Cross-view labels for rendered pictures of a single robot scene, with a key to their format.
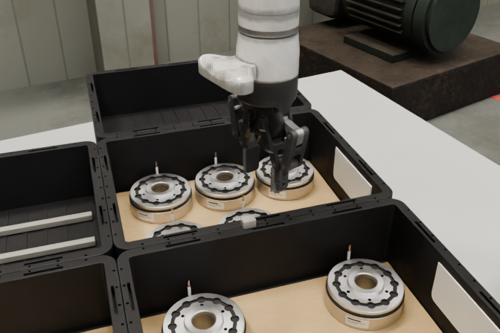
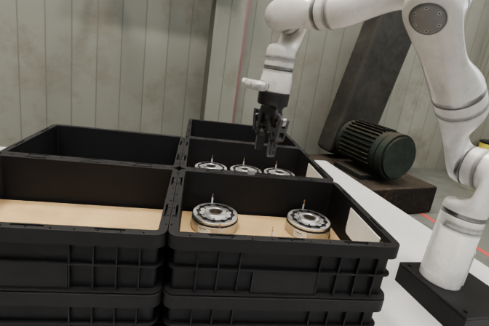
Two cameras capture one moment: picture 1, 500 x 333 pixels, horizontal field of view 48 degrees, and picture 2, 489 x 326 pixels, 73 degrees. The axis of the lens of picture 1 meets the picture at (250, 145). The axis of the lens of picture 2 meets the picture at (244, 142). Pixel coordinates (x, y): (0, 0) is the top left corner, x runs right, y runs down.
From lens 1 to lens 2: 0.27 m
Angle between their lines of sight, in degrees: 17
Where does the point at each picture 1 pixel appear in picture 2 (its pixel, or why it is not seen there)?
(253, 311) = (244, 221)
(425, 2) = (383, 147)
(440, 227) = not seen: hidden behind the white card
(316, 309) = (279, 228)
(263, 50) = (273, 75)
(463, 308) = (360, 230)
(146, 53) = not seen: hidden behind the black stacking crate
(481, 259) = not seen: hidden behind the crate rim
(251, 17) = (270, 58)
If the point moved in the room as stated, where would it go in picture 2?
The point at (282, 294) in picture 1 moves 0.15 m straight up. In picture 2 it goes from (262, 218) to (271, 161)
